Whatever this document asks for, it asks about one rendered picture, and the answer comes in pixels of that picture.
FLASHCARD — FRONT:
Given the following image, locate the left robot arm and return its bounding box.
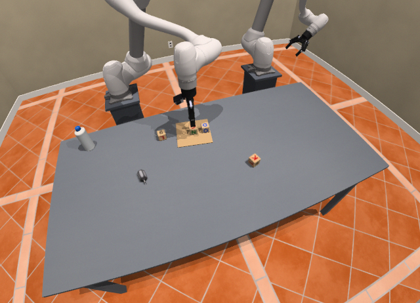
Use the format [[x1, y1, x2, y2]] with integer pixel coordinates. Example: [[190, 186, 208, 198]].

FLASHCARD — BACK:
[[241, 0, 328, 76]]

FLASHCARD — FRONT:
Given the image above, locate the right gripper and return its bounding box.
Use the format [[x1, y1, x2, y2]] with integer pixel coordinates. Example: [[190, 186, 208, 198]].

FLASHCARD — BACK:
[[181, 87, 196, 127]]

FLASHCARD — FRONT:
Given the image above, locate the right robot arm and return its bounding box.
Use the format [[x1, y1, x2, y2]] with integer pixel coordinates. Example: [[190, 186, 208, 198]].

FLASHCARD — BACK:
[[103, 0, 222, 105]]

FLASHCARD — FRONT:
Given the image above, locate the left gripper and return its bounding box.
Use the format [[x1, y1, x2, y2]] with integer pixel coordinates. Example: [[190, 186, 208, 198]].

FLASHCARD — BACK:
[[285, 31, 312, 56]]

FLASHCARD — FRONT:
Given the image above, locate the tan flat mat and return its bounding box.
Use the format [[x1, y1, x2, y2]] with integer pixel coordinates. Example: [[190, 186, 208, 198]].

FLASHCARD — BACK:
[[176, 119, 213, 148]]

